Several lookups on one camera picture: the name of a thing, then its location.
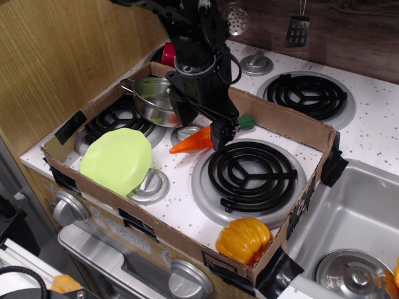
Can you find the left oven dial knob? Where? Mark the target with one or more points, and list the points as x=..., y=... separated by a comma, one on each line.
x=69, y=209

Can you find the light green plastic plate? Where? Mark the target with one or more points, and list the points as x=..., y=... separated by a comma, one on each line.
x=119, y=160

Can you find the front silver stove knob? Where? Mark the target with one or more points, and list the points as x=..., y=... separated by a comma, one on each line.
x=153, y=188

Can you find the steel pot lid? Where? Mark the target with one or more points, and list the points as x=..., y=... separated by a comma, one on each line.
x=355, y=274

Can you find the front right black burner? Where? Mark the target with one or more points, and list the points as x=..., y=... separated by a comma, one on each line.
x=249, y=178

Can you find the back silver stove knob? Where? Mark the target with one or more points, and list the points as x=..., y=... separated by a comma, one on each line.
x=256, y=65

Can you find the silver oven door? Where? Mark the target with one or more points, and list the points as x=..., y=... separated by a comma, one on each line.
x=118, y=271

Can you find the hanging perforated steel ladle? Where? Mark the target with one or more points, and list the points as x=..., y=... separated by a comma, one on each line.
x=237, y=16

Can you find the silver stove knob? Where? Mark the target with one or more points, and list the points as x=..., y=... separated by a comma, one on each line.
x=153, y=188
x=256, y=65
x=180, y=134

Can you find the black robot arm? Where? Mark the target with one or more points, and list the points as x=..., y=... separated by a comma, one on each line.
x=203, y=75

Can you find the oven dial knob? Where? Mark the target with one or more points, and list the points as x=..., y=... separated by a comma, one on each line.
x=188, y=281
x=69, y=209

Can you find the hanging slotted steel spatula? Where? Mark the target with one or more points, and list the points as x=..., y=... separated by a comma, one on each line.
x=298, y=28

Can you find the silver toy sink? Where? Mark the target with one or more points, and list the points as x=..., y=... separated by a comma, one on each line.
x=359, y=212

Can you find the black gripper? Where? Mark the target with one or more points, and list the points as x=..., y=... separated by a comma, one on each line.
x=209, y=96

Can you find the back left black burner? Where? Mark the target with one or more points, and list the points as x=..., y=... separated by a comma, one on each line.
x=157, y=55

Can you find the right oven dial knob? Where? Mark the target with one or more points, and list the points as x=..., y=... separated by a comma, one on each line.
x=188, y=281

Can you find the centre silver stove knob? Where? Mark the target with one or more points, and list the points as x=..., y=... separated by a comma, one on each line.
x=180, y=134

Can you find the orange toy carrot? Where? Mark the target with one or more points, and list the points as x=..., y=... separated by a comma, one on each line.
x=202, y=139

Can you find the back right black burner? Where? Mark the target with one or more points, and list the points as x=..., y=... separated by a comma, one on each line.
x=316, y=95

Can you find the small steel pot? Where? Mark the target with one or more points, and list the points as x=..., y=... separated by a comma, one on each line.
x=151, y=100

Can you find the yellow toy bell pepper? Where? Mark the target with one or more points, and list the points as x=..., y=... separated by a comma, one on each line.
x=244, y=240

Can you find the red plastic cup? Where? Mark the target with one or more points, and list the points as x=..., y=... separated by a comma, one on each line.
x=168, y=55

